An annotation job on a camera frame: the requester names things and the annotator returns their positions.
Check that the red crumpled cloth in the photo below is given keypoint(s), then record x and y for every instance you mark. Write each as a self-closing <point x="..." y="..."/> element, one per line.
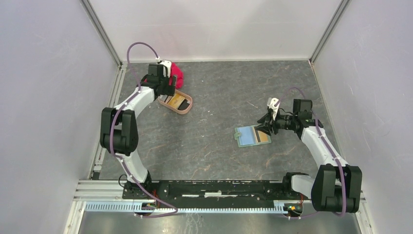
<point x="177" y="77"/>

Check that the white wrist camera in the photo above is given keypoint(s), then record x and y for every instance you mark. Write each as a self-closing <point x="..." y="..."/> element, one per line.
<point x="166" y="65"/>
<point x="273" y="107"/>

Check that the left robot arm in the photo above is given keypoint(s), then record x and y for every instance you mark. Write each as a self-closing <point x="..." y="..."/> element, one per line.
<point x="118" y="130"/>

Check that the aluminium frame rail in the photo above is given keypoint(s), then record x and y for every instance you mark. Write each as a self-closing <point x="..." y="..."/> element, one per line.
<point x="106" y="195"/>

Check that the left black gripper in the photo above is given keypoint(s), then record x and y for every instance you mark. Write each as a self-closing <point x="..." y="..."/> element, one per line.
<point x="169" y="90"/>

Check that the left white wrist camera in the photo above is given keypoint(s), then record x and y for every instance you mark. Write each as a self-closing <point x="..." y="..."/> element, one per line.
<point x="166" y="65"/>

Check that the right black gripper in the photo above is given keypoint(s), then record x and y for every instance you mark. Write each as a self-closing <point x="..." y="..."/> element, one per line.
<point x="266" y="120"/>

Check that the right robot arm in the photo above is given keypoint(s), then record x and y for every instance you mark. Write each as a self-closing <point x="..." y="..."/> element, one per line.
<point x="337" y="185"/>

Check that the green card holder wallet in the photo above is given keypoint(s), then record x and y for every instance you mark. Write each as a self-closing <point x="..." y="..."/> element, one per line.
<point x="244" y="136"/>

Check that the gold card in tray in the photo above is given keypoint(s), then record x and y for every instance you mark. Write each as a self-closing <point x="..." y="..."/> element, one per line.
<point x="175" y="101"/>

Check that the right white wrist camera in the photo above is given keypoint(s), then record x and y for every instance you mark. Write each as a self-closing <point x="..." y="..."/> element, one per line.
<point x="273" y="107"/>

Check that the pink oval card tray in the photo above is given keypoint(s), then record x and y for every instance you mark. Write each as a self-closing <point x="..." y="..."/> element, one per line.
<point x="183" y="108"/>

